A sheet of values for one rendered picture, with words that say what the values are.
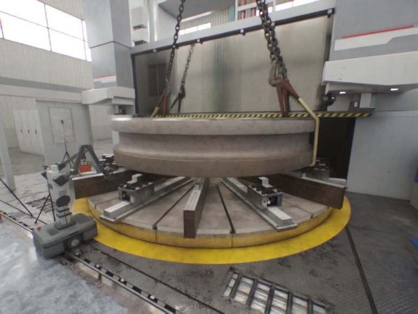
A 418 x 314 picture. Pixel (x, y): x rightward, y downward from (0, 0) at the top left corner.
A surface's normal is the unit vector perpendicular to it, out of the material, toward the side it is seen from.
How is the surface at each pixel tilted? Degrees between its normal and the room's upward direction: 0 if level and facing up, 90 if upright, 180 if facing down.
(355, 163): 90
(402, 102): 90
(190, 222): 90
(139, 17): 90
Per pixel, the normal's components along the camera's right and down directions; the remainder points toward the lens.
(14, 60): 0.89, 0.09
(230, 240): 0.07, 0.19
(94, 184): 0.65, 0.15
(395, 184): -0.47, 0.18
